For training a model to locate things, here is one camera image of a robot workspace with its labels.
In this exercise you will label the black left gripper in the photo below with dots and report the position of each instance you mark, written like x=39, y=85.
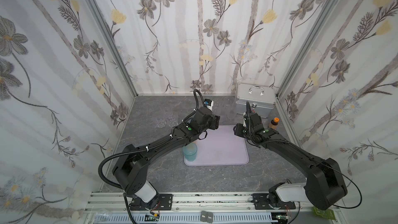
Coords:
x=214, y=122

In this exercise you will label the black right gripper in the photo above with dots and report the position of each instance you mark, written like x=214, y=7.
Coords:
x=238, y=130

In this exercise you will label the lilac plastic tray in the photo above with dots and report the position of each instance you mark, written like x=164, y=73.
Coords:
x=220, y=148

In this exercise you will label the teal dotted plastic tumbler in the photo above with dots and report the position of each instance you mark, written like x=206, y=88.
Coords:
x=190, y=152

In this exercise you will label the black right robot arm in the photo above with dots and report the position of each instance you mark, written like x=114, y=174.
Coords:
x=325, y=183

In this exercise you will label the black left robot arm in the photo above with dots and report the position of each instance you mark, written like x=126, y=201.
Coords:
x=132, y=164

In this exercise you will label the brown bottle orange cap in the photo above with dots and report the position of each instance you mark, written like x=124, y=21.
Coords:
x=274, y=123

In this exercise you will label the silver metal first-aid case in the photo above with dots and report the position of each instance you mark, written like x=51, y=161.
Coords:
x=261, y=98

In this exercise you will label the clear tall tumbler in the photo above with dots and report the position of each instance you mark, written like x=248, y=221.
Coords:
x=229, y=105

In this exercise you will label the clear faceted glass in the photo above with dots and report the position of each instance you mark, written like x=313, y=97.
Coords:
x=172, y=122
x=160, y=123

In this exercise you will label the green circuit board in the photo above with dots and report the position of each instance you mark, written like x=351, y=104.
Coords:
x=327, y=214

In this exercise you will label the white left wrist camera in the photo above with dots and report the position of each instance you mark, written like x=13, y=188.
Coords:
x=209, y=104

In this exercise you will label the white slotted cable duct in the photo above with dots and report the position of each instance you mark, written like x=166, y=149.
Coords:
x=198, y=218

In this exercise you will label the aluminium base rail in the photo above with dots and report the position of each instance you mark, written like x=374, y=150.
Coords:
x=183, y=202

